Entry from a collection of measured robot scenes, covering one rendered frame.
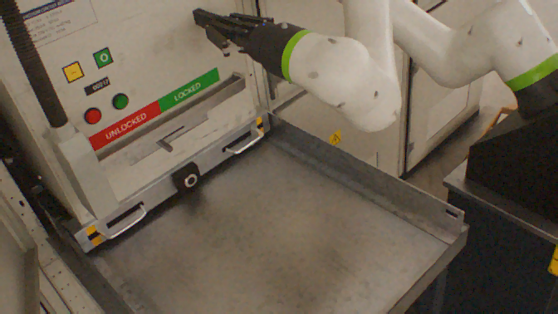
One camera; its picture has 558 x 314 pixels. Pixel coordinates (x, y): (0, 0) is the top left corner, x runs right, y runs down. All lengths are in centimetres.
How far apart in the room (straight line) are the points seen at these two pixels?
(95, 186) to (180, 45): 34
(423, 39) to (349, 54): 53
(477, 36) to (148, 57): 71
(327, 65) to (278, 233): 44
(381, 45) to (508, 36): 36
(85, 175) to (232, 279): 34
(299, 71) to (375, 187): 42
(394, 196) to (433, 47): 38
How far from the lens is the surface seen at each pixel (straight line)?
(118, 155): 103
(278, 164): 123
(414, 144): 229
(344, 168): 118
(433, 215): 107
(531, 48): 121
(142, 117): 107
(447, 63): 129
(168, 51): 106
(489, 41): 121
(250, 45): 90
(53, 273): 133
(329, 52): 77
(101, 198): 96
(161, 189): 116
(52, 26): 94
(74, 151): 90
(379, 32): 94
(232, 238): 108
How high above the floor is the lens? 165
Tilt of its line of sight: 40 degrees down
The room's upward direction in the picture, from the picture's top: 9 degrees counter-clockwise
